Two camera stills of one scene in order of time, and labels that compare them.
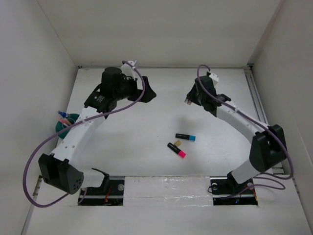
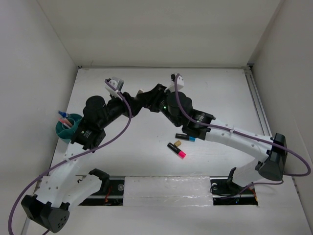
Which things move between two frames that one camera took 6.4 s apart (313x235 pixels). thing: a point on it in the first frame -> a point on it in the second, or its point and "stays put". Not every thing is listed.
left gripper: [137, 92] -> [124, 105]
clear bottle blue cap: [63, 114] stays put
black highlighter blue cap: [190, 137] stays put
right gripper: [191, 95] -> [151, 99]
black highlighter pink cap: [180, 152] stays put
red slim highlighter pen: [63, 120] stays put
